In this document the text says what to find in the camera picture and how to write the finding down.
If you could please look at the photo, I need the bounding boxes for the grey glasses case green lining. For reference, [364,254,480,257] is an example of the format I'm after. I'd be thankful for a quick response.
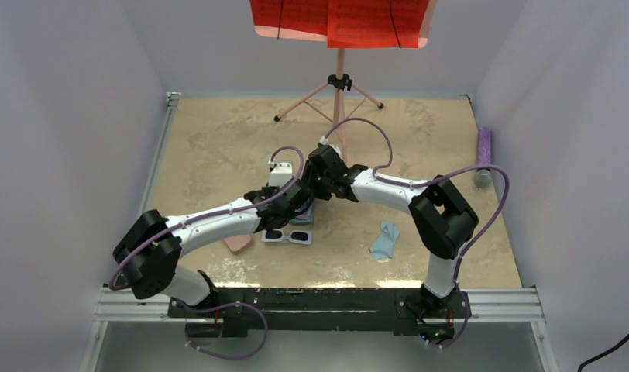
[290,203,314,226]

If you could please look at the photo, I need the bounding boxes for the pink glasses case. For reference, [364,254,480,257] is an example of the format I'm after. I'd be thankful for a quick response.
[223,235,253,255]

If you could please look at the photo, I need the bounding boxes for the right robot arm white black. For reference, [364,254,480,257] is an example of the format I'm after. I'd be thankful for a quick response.
[303,145,479,315]

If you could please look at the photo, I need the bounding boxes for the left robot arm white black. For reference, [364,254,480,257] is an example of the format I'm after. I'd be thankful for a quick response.
[108,180,313,317]

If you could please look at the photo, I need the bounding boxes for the pink music stand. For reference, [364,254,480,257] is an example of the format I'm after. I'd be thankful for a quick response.
[273,47,385,165]

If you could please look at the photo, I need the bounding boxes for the blue cloth crumpled right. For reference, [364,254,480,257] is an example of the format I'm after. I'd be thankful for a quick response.
[369,222,400,260]

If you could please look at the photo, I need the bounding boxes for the red sheet music desk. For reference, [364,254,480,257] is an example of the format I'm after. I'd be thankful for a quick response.
[250,0,437,49]

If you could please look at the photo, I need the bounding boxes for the purple microphone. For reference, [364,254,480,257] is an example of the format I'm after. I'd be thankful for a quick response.
[475,127,492,188]

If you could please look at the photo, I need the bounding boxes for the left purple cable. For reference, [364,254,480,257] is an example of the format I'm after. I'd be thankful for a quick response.
[108,146,306,291]

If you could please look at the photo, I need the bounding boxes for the white frame sunglasses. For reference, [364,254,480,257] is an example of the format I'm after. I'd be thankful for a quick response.
[261,229,312,245]

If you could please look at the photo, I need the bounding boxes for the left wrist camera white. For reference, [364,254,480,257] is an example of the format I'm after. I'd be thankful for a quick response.
[266,161,294,188]

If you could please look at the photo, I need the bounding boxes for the black base frame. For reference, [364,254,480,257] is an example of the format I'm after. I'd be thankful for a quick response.
[168,288,472,344]

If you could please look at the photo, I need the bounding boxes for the purple cable loop bottom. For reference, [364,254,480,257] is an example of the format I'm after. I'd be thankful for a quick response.
[180,301,270,360]

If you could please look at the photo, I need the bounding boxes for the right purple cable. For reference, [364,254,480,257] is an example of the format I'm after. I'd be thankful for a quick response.
[319,117,510,350]

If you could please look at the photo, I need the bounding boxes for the aluminium rail left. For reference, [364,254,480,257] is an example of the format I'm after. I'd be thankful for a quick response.
[79,92,182,372]

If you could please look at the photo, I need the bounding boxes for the black cable bottom right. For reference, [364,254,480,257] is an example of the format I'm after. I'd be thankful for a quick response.
[577,322,629,372]

